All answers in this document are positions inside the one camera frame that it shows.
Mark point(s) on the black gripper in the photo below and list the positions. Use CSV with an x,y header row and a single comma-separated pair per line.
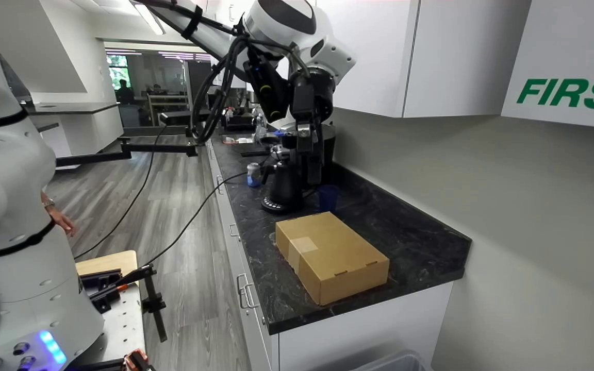
x,y
312,105

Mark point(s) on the black coffee maker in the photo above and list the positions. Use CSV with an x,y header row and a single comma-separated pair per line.
x,y
331,156

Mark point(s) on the black gooseneck kettle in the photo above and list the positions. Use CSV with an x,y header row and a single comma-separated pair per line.
x,y
281,189

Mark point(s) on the dark blue cup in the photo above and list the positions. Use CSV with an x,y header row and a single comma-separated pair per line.
x,y
331,198

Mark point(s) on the blue drink can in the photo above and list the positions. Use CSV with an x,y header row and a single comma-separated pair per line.
x,y
255,175

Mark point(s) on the brown cardboard box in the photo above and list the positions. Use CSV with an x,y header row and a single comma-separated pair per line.
x,y
331,259

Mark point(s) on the black boom stand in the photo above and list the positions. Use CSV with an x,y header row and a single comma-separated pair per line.
x,y
159,147

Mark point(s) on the wooden chair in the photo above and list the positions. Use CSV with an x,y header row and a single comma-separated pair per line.
x,y
163,105

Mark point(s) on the dark marble cabinet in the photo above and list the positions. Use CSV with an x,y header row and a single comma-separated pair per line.
x,y
351,336

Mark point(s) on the distant seated person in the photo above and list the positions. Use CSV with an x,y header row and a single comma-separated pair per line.
x,y
125,93

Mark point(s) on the black clamp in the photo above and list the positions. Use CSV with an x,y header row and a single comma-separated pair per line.
x,y
153,301

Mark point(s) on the white kitchen island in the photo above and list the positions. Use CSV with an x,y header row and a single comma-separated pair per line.
x,y
92,127

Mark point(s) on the light wooden board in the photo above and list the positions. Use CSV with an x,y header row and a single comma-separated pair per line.
x,y
108,260

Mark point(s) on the perforated metal table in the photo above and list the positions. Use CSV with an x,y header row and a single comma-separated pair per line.
x,y
122,322

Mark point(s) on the white first aid cabinet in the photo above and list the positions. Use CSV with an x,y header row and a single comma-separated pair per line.
x,y
571,42

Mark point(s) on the black boom camera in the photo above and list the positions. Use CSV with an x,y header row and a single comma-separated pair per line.
x,y
173,118

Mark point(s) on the white upper wall cabinet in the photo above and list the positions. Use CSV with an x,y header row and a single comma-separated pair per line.
x,y
463,54

